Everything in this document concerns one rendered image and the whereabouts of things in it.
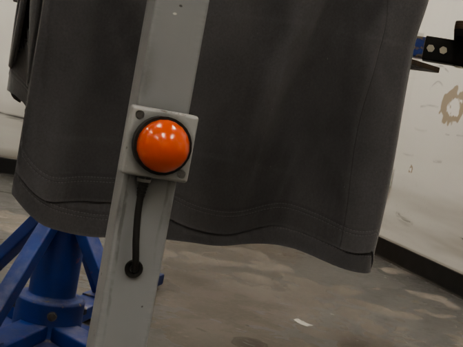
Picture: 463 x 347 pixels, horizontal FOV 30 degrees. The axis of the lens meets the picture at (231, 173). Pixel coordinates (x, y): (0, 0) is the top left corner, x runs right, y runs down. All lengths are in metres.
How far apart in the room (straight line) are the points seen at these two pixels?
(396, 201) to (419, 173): 0.27
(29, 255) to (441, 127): 2.87
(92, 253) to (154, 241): 1.53
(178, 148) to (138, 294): 0.12
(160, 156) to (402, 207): 4.24
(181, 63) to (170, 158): 0.08
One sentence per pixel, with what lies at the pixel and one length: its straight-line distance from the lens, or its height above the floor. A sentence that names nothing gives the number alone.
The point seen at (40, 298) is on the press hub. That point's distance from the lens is 2.29.
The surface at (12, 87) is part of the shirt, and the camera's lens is 1.00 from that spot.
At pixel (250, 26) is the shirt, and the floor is 0.78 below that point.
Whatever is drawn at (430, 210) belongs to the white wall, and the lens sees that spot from 4.54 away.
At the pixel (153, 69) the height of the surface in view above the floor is 0.70.
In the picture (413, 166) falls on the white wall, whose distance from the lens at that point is 4.77.
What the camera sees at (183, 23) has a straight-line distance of 0.64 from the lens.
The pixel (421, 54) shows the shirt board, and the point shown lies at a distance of 2.07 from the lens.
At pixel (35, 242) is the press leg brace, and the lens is 2.17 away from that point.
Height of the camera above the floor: 0.69
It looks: 4 degrees down
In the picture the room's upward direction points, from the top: 11 degrees clockwise
